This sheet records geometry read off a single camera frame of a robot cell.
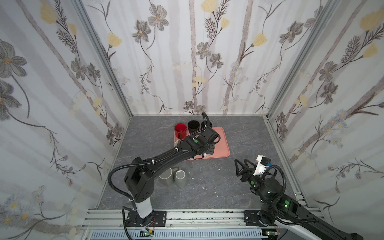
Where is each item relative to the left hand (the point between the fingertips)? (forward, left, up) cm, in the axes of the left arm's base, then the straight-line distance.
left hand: (208, 143), depth 83 cm
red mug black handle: (+21, +17, -15) cm, 31 cm away
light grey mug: (-17, +16, -9) cm, 25 cm away
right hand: (-14, -12, +6) cm, 19 cm away
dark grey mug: (-17, +23, -8) cm, 30 cm away
